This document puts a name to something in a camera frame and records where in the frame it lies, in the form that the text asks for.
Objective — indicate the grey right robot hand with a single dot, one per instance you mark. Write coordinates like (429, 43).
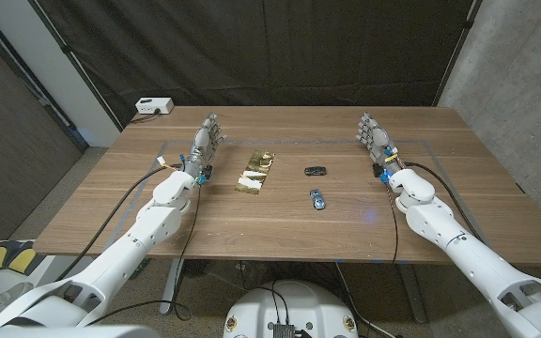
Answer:
(379, 141)

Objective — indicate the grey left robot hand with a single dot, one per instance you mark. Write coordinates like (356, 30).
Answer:
(202, 150)

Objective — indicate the gold foil envelope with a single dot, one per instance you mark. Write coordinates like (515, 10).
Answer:
(254, 173)

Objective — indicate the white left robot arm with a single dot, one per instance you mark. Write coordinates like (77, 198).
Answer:
(111, 263)

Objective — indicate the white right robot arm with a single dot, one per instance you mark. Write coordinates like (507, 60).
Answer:
(463, 253)

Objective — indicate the black toy car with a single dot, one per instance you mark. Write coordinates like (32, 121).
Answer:
(315, 171)

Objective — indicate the blue toy car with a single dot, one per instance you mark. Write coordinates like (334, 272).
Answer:
(317, 199)

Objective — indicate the orange teal floor toy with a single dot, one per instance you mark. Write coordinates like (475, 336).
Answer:
(140, 268)

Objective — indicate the white power strip box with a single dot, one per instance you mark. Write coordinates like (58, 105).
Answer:
(154, 105)

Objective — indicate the black backdrop stand pole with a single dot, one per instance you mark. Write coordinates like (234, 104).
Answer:
(459, 49)
(71, 56)

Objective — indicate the black backdrop curtain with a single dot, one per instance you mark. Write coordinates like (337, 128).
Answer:
(275, 47)

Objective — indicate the grey metal table leg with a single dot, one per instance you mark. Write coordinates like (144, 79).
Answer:
(413, 296)
(171, 286)

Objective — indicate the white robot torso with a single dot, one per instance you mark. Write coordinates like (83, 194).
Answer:
(289, 305)

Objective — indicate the white floor platform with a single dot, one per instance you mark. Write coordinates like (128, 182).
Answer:
(54, 265)

